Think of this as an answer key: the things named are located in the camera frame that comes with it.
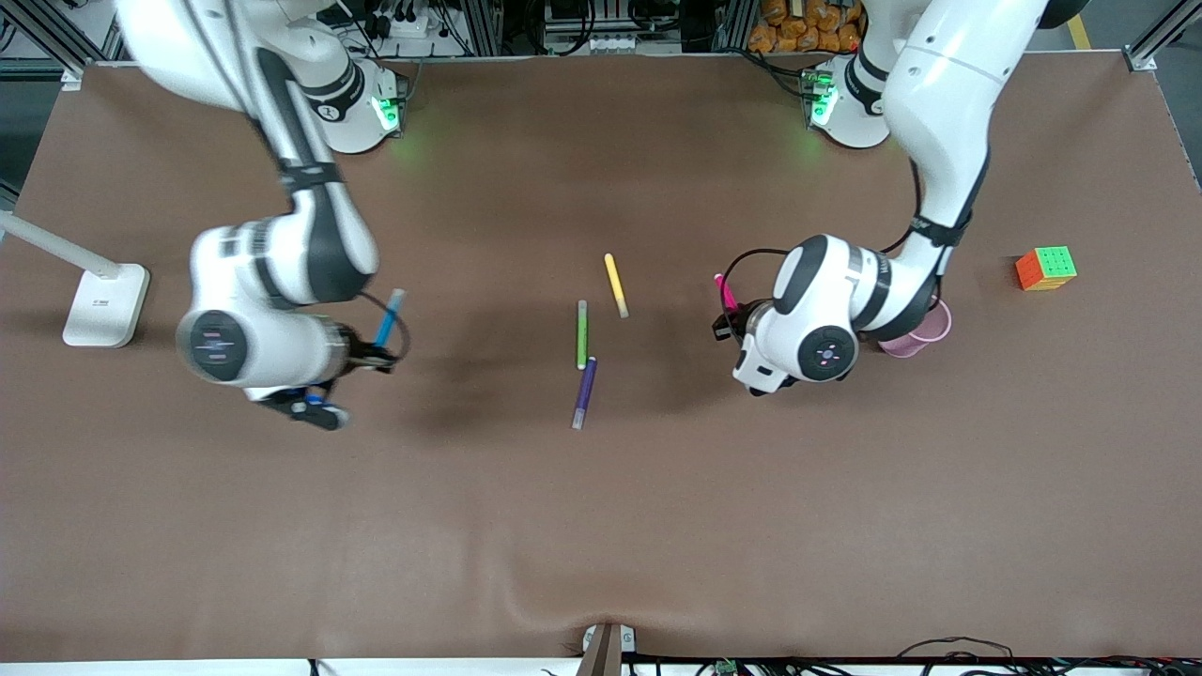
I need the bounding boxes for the blue marker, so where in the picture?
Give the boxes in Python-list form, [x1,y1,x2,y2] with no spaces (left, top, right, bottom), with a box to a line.
[375,288,407,348]

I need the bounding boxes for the yellow marker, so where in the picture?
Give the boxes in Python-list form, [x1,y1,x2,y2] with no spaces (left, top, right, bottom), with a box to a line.
[604,253,630,319]

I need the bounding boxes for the purple marker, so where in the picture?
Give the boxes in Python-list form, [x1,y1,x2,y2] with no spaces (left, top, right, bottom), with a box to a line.
[572,356,599,431]

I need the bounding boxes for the translucent pink plastic cup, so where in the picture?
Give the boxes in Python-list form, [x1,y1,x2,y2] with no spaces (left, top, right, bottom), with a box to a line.
[878,299,952,359]

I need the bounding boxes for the brown table mat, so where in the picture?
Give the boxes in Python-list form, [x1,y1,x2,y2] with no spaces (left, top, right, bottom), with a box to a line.
[0,52,1202,663]

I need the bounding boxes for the white desk stand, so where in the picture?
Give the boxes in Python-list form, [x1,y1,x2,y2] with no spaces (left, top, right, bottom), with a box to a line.
[0,212,151,349]

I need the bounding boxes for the orange snack packets pile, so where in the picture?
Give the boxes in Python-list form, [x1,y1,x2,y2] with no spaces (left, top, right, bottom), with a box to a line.
[748,0,865,54]

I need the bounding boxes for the colourful puzzle cube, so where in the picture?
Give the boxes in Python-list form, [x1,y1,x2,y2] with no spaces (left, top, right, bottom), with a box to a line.
[1015,246,1078,292]

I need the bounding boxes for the metal table clamp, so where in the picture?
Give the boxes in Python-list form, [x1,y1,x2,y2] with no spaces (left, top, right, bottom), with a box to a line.
[578,622,638,676]

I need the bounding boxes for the grey equipment box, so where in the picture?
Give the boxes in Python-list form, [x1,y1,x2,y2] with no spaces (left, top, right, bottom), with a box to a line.
[543,0,682,55]

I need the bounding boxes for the white power strip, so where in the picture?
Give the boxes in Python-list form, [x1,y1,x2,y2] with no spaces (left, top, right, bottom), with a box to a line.
[371,8,447,38]

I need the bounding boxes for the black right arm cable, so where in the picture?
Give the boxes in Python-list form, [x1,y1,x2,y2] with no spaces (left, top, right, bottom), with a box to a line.
[362,291,412,365]

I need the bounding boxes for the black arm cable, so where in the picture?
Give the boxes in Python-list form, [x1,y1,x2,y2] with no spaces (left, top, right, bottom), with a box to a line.
[362,291,412,365]
[721,155,931,320]

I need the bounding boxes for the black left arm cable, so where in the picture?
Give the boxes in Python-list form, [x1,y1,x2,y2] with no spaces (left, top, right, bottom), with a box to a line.
[721,155,931,320]

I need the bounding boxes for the black floor cables bundle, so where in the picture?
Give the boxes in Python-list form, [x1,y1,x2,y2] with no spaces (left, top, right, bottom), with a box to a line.
[887,637,1202,676]

